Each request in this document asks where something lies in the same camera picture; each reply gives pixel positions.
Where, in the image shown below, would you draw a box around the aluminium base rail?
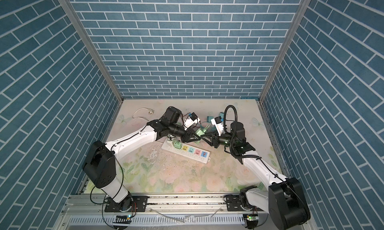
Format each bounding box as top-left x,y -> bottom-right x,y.
53,192 -> 316,230

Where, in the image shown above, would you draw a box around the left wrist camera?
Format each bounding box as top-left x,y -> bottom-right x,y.
183,112 -> 200,130

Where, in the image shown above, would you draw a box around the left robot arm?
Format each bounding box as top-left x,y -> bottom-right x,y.
82,106 -> 201,212

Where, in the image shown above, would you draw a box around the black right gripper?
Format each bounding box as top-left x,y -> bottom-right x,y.
201,129 -> 237,149

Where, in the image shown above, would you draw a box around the white multicolour power strip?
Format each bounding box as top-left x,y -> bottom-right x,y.
161,140 -> 211,164

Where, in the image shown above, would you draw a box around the light green charger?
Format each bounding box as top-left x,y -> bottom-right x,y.
173,141 -> 182,150
196,125 -> 210,137

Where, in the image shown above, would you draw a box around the white power strip cord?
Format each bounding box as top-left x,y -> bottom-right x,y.
132,107 -> 155,120

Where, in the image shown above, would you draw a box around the small teal charger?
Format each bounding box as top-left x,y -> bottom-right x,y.
207,116 -> 214,123

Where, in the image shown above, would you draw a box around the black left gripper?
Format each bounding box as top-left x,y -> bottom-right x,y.
168,124 -> 202,143

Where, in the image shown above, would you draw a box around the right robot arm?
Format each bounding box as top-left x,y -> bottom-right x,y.
202,122 -> 311,230

